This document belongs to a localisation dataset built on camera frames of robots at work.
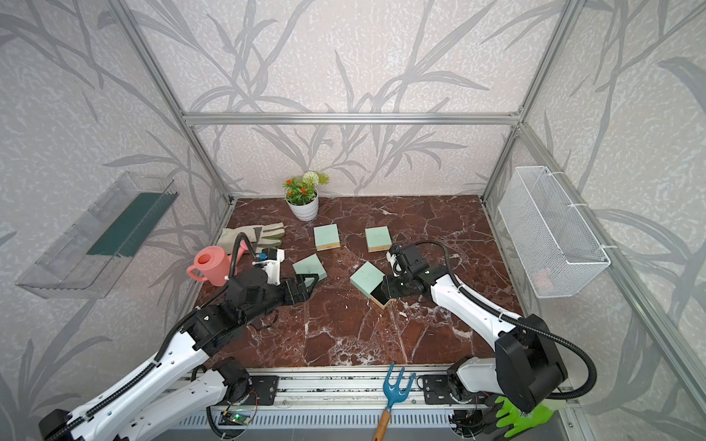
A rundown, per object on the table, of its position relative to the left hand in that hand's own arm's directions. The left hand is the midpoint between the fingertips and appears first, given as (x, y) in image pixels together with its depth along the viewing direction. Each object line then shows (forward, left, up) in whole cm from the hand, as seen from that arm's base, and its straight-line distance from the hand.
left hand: (309, 279), depth 73 cm
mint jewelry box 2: (+27, -20, -18) cm, 38 cm away
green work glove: (-30, -54, -18) cm, 64 cm away
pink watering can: (+10, +34, -10) cm, 37 cm away
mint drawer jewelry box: (+9, -17, -18) cm, 27 cm away
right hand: (+5, -22, -12) cm, 25 cm away
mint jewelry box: (+28, 0, -18) cm, 33 cm away
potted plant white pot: (+38, +9, -15) cm, 42 cm away
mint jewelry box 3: (+16, +5, -20) cm, 26 cm away
